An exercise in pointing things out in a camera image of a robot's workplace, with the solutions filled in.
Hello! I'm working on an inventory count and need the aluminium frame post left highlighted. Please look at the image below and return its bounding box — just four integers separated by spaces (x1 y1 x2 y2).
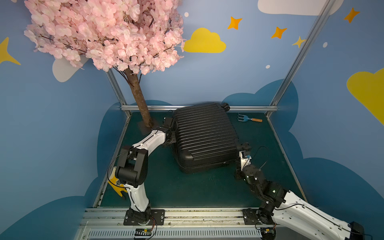
106 70 131 118

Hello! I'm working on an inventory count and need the aluminium frame post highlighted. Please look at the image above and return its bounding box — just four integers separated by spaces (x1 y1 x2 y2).
266 0 336 119
106 70 131 118

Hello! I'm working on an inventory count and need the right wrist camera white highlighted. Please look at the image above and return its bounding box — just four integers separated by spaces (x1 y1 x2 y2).
239 151 252 171

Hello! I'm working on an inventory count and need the small green circuit board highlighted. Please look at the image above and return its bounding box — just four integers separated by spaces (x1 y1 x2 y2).
134 229 152 237

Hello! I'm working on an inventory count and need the black ribbed hard-shell suitcase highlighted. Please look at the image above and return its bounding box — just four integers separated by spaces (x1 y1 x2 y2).
172 103 251 174

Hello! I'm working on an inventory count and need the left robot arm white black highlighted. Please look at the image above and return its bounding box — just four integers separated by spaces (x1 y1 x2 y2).
115 118 174 213

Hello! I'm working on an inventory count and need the blue garden fork wooden handle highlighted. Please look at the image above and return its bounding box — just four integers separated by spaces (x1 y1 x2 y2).
238 114 263 123

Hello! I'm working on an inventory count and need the aluminium frame post right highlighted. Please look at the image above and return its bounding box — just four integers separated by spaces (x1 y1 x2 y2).
266 0 336 119

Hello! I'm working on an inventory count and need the pink blossom artificial tree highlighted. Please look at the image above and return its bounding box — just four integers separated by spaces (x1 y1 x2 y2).
25 0 184 128

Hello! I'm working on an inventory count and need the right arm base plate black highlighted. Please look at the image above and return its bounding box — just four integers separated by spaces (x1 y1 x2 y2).
242 208 275 225

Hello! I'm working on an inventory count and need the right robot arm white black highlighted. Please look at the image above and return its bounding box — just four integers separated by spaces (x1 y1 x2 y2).
235 165 366 240

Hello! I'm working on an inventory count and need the yellow black work glove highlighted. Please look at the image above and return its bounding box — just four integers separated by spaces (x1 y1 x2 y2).
108 167 128 200

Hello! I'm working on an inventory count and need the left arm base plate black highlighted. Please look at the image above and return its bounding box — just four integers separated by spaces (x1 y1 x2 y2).
123 209 165 226

